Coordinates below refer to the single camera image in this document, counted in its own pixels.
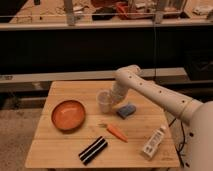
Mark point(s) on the wooden folding table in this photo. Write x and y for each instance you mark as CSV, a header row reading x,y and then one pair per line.
x,y
52,148

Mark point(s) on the white ceramic cup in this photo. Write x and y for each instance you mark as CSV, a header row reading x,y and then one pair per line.
x,y
104,101

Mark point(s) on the long workbench with clutter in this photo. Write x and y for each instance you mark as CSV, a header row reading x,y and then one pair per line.
x,y
101,14

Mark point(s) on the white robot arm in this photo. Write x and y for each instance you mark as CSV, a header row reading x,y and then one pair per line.
x,y
196,114

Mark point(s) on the white bottle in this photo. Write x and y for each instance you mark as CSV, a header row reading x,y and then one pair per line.
x,y
151,146

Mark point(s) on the orange bowl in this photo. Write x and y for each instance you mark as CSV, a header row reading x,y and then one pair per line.
x,y
68,115

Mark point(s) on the blue sponge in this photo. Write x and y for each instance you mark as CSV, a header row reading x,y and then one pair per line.
x,y
126,111

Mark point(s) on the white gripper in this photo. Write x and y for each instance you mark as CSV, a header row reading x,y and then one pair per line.
x,y
118,94

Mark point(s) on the orange toy carrot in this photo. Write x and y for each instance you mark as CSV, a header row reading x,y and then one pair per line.
x,y
114,131

